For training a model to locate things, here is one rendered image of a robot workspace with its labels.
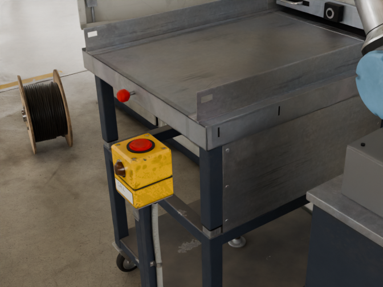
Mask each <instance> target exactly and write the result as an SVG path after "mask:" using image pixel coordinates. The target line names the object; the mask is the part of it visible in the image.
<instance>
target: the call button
mask: <svg viewBox="0 0 383 287"><path fill-rule="evenodd" d="M129 147H130V148H131V149H132V150H135V151H144V150H148V149H149V148H151V147H152V143H151V142H150V141H149V140H147V139H137V140H134V141H132V142H131V143H130V144H129Z"/></svg>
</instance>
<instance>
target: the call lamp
mask: <svg viewBox="0 0 383 287"><path fill-rule="evenodd" d="M113 169H114V171H115V173H116V175H118V176H121V177H123V178H125V177H126V176H127V170H126V168H125V165H124V163H123V161H122V160H121V159H118V160H117V162H116V163H115V165H114V166H113Z"/></svg>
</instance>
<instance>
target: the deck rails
mask: <svg viewBox="0 0 383 287"><path fill-rule="evenodd" d="M269 13H273V11H271V10H267V0H218V1H214V2H208V3H203V4H200V5H194V6H189V7H184V8H180V9H175V10H170V11H165V12H161V13H156V14H151V15H146V16H142V17H137V18H132V19H127V20H121V21H118V22H113V23H107V24H102V25H99V26H93V27H89V28H84V29H83V30H84V39H85V47H86V52H87V53H89V54H90V55H96V54H100V53H103V52H108V51H113V50H118V49H121V48H125V47H130V46H134V45H137V44H142V43H146V42H151V41H154V40H159V39H163V38H168V37H171V36H176V35H180V34H185V33H188V32H192V31H197V30H201V29H205V28H209V27H214V26H219V25H222V24H226V23H231V22H235V21H240V20H243V19H248V18H252V17H257V16H260V15H264V14H269ZM93 31H97V35H96V36H91V37H88V32H93ZM364 42H365V41H363V42H360V43H356V44H353V45H350V46H347V47H343V48H340V49H337V50H334V51H330V52H326V53H324V54H321V55H317V56H313V57H311V58H308V59H304V60H300V61H297V62H294V63H291V64H287V65H284V66H281V67H278V68H274V69H271V70H268V71H264V72H261V73H257V74H254V75H251V76H248V77H244V78H241V79H238V80H234V81H231V82H228V83H225V84H221V85H218V86H215V87H211V88H208V89H204V90H202V91H198V92H196V113H193V114H190V115H188V117H190V118H191V119H192V120H194V121H196V122H197V123H202V122H205V121H208V120H211V119H213V118H216V117H219V116H223V115H225V114H228V113H231V112H235V111H237V110H240V109H243V108H247V107H248V106H252V105H255V104H258V103H261V102H264V101H267V100H270V99H273V98H276V97H279V96H282V95H285V94H287V93H290V92H293V91H297V90H299V89H302V88H305V87H309V86H311V85H314V84H317V83H320V82H323V81H326V80H329V79H332V78H334V77H338V76H341V75H344V74H346V73H350V72H353V71H356V68H357V65H358V63H359V61H360V60H361V58H362V57H363V55H362V52H361V48H362V46H363V44H364ZM210 94H211V100H207V101H204V102H201V97H203V96H207V95H210Z"/></svg>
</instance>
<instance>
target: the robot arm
mask: <svg viewBox="0 0 383 287"><path fill-rule="evenodd" d="M354 2H355V5H356V8H357V11H358V14H359V17H360V19H361V23H362V26H363V28H364V31H365V34H366V40H365V42H364V44H363V46H362V48H361V52H362V55H363V57H362V58H361V60H360V61H359V63H358V65H357V68H356V73H357V74H358V76H357V77H356V84H357V89H358V92H359V94H360V97H361V99H362V100H363V102H364V104H365V105H366V107H367V108H368V109H369V110H370V111H371V112H372V113H373V114H375V115H376V116H379V117H380V118H381V119H383V0H354Z"/></svg>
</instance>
